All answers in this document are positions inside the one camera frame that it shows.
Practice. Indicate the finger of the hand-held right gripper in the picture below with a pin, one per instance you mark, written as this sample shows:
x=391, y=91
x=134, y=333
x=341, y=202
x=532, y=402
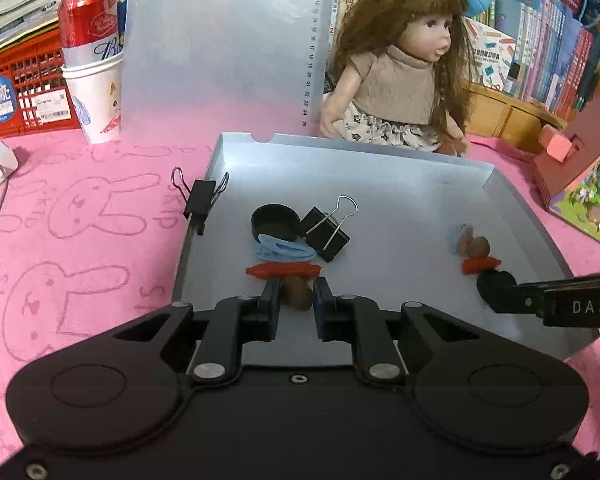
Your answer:
x=505, y=295

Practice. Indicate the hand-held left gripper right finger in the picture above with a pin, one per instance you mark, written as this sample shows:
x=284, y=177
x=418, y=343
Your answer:
x=320, y=305

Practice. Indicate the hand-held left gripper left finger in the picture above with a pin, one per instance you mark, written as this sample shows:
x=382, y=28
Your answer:
x=273, y=305

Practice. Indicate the brown oval nut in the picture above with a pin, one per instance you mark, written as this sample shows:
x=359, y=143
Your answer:
x=480, y=247
x=464, y=245
x=297, y=294

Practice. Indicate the red hair clip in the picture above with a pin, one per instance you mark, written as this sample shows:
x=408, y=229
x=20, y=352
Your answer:
x=280, y=270
x=480, y=264

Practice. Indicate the blue hair clip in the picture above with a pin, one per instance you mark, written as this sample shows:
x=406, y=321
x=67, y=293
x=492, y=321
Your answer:
x=285, y=251

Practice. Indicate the black binder clip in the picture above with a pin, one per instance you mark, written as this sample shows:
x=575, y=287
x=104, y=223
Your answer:
x=200, y=200
x=325, y=237

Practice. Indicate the small brown toys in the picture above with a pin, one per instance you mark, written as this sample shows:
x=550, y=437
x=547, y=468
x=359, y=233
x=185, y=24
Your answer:
x=457, y=240

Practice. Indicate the black round cap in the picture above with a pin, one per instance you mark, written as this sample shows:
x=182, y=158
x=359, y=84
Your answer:
x=275, y=220

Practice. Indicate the grey shallow tray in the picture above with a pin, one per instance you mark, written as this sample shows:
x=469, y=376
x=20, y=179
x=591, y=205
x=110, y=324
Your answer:
x=405, y=200

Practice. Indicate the pink cardboard house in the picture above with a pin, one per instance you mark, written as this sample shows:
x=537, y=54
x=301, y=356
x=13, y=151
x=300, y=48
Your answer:
x=585, y=170

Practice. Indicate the wooden box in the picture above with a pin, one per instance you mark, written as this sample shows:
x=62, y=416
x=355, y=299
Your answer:
x=510, y=115

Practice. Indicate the pink rabbit-print blanket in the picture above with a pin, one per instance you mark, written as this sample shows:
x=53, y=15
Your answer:
x=80, y=260

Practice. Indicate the brown-haired doll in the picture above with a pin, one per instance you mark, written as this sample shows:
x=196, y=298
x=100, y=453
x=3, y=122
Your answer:
x=395, y=90

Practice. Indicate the translucent plastic sheet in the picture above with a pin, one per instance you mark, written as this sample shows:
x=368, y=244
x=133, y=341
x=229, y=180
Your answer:
x=220, y=50

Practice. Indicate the row of colourful books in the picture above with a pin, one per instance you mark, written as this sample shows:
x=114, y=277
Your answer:
x=545, y=35

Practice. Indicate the white paper cup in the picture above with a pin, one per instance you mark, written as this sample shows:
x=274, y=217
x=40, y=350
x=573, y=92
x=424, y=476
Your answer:
x=97, y=105

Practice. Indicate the red plastic basket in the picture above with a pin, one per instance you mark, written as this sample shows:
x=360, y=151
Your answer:
x=25, y=90

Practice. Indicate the red drink can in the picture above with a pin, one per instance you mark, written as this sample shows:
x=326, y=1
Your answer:
x=87, y=25

